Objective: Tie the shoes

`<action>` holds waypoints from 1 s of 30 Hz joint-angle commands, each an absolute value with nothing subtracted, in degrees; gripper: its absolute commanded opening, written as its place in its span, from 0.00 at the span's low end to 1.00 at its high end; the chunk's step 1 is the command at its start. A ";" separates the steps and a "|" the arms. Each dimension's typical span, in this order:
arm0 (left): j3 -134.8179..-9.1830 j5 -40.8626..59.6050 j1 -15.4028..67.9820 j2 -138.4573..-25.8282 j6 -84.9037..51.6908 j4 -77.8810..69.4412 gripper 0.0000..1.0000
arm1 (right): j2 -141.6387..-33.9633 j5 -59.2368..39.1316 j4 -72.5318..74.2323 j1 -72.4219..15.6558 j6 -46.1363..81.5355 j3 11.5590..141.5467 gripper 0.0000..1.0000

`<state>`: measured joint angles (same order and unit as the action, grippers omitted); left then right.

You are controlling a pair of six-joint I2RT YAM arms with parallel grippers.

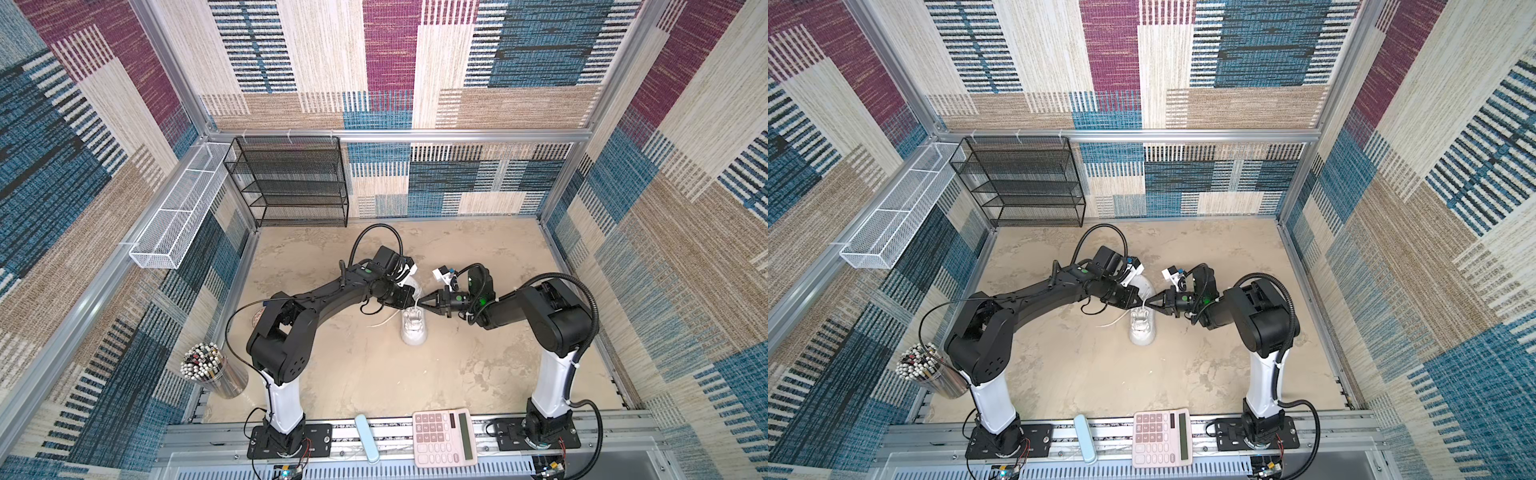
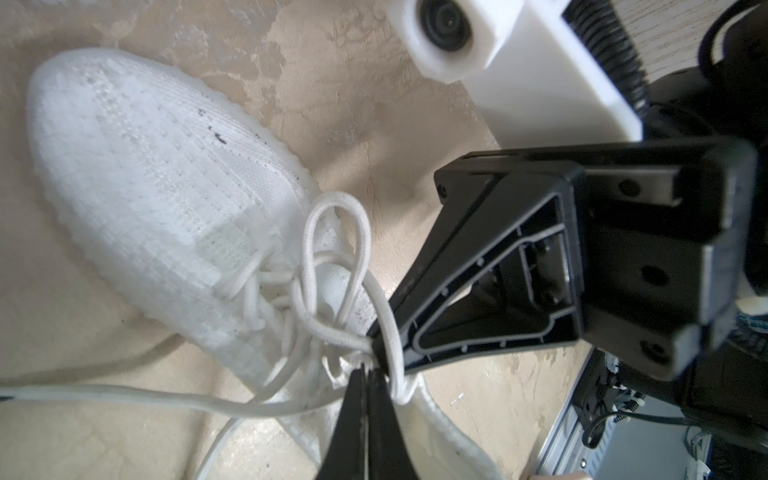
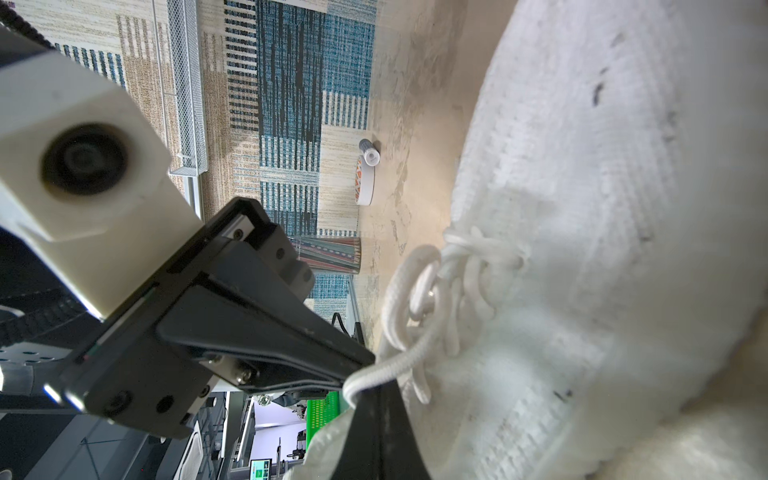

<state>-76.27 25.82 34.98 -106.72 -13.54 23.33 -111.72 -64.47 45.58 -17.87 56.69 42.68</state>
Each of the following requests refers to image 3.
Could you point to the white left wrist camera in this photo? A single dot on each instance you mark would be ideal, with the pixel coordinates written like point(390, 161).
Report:
point(84, 177)

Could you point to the cup of coloured pencils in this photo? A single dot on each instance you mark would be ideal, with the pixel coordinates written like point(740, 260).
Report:
point(341, 255)

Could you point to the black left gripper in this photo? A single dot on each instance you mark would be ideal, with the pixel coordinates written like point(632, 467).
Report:
point(229, 308)

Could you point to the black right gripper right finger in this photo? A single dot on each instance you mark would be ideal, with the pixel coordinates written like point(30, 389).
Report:
point(400, 458)

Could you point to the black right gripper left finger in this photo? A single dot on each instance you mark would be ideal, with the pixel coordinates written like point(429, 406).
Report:
point(364, 438)

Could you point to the white tape roll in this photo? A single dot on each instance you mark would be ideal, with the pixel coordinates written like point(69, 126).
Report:
point(364, 182)

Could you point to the white wire mesh basket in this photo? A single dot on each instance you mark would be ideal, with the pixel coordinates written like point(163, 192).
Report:
point(177, 36)

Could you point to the blue glue stick white cap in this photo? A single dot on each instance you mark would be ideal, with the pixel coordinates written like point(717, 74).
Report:
point(370, 153)

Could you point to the white sneaker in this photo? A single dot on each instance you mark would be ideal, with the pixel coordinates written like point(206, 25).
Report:
point(624, 144)

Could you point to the white shoelace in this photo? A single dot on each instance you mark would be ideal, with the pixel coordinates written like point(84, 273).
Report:
point(422, 307)

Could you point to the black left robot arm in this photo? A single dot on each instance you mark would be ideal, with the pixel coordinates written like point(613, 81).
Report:
point(27, 330)

